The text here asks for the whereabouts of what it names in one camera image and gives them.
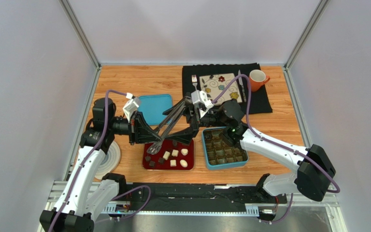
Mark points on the silver fork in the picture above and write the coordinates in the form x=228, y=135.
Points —
x=194, y=81

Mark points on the white round plate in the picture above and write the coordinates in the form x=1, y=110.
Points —
x=110, y=161

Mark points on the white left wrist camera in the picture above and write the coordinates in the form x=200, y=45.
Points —
x=131, y=106

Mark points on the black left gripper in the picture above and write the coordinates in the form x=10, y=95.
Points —
x=142, y=135

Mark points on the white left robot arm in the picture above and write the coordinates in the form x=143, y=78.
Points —
x=76, y=210

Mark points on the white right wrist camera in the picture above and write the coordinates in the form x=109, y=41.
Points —
x=201, y=100

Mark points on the floral square plate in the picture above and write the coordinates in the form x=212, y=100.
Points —
x=215, y=84

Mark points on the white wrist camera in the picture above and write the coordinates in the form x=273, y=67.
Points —
x=201, y=100
x=131, y=106

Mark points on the blue chocolate tin box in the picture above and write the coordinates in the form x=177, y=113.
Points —
x=218, y=155

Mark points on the silver table knife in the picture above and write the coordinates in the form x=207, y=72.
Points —
x=243, y=90

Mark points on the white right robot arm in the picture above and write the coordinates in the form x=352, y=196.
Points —
x=311, y=171

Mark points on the orange mug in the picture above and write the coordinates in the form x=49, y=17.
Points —
x=257, y=79

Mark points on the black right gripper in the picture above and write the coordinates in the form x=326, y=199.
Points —
x=194, y=119

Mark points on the black cloth placemat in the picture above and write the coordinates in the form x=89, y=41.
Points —
x=259, y=100

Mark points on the blue tin lid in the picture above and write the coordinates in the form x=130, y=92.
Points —
x=153, y=106

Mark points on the red chocolate tray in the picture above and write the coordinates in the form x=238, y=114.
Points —
x=173, y=156

